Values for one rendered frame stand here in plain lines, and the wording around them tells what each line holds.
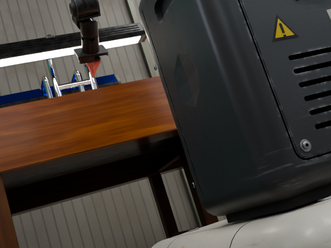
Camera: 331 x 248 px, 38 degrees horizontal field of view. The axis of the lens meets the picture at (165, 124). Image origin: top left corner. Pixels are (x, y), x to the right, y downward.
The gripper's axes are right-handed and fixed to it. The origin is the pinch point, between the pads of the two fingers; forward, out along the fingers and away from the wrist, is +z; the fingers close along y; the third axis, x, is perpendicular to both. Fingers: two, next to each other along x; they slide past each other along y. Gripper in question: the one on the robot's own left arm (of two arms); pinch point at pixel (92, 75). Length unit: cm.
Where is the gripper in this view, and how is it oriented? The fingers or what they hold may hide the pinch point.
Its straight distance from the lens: 166.1
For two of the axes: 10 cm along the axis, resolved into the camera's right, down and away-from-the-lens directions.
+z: -0.2, 8.3, 5.6
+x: 4.1, 5.2, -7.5
